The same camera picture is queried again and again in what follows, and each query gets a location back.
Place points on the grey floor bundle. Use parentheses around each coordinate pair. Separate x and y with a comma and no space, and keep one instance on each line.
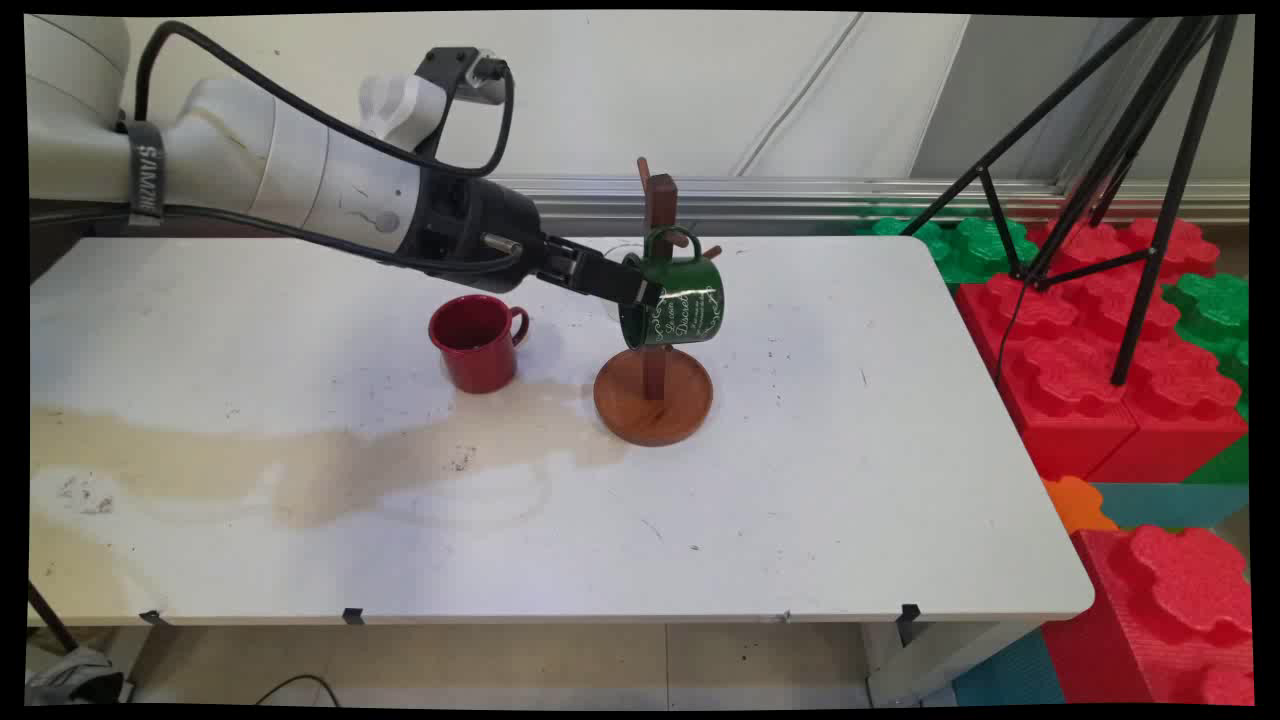
(75,680)

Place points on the brown wooden mug tree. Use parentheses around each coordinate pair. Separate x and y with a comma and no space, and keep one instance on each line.
(652,410)

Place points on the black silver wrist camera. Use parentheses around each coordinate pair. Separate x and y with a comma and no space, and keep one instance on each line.
(455,65)

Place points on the thin black stand leg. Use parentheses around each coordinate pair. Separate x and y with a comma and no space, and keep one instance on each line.
(52,615)

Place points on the white ribbed camera mount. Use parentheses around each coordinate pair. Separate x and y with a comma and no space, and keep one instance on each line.
(400,110)

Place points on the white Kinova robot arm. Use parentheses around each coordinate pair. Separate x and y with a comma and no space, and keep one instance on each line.
(250,150)

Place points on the tall red foam block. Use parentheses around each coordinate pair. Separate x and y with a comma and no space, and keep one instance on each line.
(1160,620)

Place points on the large red foam block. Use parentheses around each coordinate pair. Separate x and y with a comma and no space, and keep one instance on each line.
(1050,370)

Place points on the teal foam mat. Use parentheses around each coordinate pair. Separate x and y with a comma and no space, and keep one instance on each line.
(1170,505)
(1010,680)

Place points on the green foam block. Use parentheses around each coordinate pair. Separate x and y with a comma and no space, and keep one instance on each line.
(1215,310)
(965,245)

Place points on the red enamel mug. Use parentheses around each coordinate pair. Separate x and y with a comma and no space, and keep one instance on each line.
(480,350)

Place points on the black table edge clip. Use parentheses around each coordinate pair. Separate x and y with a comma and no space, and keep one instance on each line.
(152,617)
(353,615)
(908,618)

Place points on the orange foam piece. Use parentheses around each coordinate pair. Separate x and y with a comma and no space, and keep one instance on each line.
(1075,505)

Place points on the black tripod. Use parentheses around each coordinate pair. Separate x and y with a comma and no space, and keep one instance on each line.
(1165,200)

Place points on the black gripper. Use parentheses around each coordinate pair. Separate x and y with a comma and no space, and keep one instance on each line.
(480,225)

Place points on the white table leg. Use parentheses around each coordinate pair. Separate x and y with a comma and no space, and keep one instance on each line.
(940,660)

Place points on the clear glass beaker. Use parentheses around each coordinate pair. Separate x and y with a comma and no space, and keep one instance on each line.
(618,250)

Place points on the green enamel mug white lettering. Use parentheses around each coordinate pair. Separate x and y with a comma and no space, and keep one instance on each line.
(690,300)

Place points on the aluminium wall rail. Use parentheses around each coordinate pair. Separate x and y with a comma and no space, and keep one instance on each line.
(800,200)

